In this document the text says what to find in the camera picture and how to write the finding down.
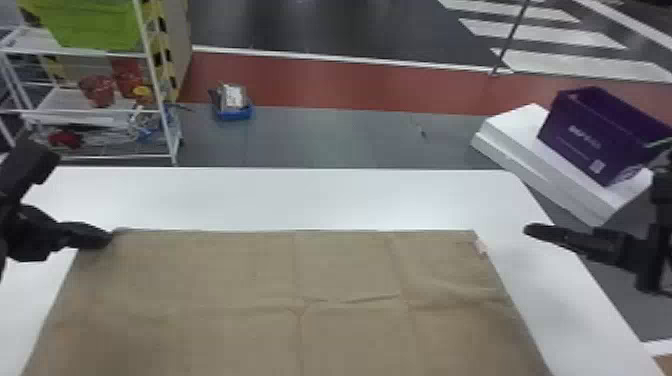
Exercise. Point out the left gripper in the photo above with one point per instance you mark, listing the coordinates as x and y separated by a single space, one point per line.
29 233

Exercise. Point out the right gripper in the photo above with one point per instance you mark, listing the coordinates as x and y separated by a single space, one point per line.
611 248

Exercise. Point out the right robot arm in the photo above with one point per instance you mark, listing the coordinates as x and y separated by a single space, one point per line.
651 262

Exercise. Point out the white slab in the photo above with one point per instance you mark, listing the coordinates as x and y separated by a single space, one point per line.
525 147

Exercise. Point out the red snack packet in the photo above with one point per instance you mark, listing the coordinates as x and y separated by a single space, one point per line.
65 139

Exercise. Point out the purple crate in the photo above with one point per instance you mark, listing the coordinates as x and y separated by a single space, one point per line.
598 134

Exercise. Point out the red noodle cup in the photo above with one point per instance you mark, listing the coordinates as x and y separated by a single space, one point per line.
127 76
98 90

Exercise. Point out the blue tray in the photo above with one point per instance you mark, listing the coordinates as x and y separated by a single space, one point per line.
233 112

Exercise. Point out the grey pole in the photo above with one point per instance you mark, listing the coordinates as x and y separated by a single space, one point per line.
508 36

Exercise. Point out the green basket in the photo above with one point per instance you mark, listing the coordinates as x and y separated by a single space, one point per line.
89 23

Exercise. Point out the beige towel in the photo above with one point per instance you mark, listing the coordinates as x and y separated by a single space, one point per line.
294 304

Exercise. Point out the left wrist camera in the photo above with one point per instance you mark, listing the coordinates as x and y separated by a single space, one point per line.
23 162

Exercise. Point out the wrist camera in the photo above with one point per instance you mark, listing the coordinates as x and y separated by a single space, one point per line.
23 162
662 186

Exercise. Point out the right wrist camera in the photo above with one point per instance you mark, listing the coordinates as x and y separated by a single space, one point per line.
662 186

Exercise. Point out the yellow black striped post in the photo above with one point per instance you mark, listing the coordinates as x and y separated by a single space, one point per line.
167 58

